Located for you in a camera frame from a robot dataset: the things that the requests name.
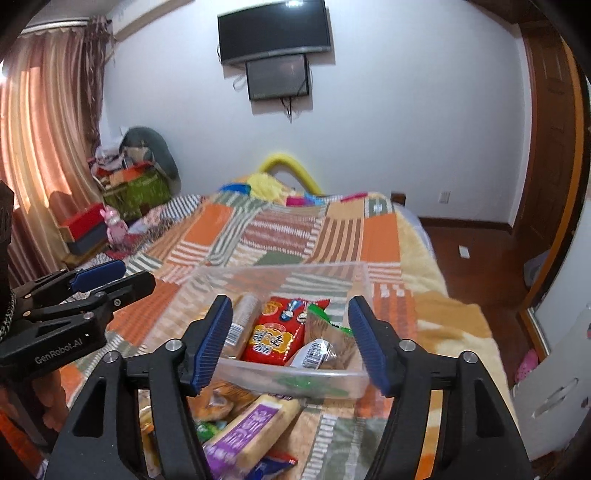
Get black wall television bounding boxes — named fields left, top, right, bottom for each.
left=217, top=0, right=333, bottom=66

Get red snack packet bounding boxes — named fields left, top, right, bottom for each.
left=241, top=296, right=308, bottom=365

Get pink slipper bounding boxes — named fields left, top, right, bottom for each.
left=514, top=348, right=539, bottom=382

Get orange bread packet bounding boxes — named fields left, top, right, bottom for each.
left=189, top=381, right=259, bottom=423

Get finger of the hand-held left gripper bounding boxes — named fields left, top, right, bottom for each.
left=17, top=271, right=156, bottom=326
left=11, top=259, right=127, bottom=311

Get pink rabbit toy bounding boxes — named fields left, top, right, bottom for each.
left=99, top=206, right=129, bottom=253

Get red box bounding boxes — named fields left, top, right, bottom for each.
left=57, top=202, right=110, bottom=256

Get yellow foam tube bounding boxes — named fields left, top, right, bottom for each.
left=259, top=151, right=322, bottom=195

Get silver snack packet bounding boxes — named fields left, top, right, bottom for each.
left=288, top=338, right=341, bottom=370

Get clear plastic container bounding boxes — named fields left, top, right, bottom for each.
left=182, top=262, right=376, bottom=400

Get person's left hand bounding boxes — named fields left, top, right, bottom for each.
left=28, top=369, right=71, bottom=435

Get yellow packet with purple label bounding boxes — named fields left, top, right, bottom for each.
left=203, top=393, right=303, bottom=480

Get grey cushion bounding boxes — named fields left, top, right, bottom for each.
left=120, top=126, right=180, bottom=182

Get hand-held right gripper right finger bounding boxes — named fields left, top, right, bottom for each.
left=347, top=295, right=539, bottom=480

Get small black wall monitor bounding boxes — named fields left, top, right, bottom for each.
left=245, top=54, right=311, bottom=102

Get brown cylindrical snack packet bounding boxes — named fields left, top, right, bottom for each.
left=221, top=294, right=262, bottom=361

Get blue and red packet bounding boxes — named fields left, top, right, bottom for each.
left=249, top=455, right=299, bottom=480

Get patchwork blanket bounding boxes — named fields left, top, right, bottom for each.
left=46, top=190, right=514, bottom=480

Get white cardboard box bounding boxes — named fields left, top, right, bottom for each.
left=509, top=313, right=591, bottom=462

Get green snack packet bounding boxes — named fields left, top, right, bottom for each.
left=302, top=299, right=360, bottom=370

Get pink curtain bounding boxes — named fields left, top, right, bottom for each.
left=0, top=16, right=114, bottom=288

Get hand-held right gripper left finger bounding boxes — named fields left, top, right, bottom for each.
left=44, top=295, right=234, bottom=480

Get small green packet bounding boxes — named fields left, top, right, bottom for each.
left=194, top=419, right=228, bottom=445

